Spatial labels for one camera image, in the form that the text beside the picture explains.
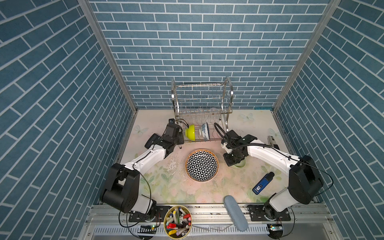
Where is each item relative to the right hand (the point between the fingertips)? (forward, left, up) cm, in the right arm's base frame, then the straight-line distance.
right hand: (226, 160), depth 85 cm
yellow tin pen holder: (-32, +22, +1) cm, 39 cm away
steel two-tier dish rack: (+37, +15, +5) cm, 41 cm away
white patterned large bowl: (-2, +14, -5) cm, 15 cm away
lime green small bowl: (+15, +22, +5) cm, 27 cm away
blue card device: (-10, -20, -4) cm, 23 cm away
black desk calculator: (+14, +47, -4) cm, 49 cm away
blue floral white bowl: (+15, +13, +6) cm, 21 cm away
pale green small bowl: (-1, -9, -1) cm, 9 cm away
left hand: (+12, +28, +6) cm, 31 cm away
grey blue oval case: (-25, -5, -5) cm, 26 cm away
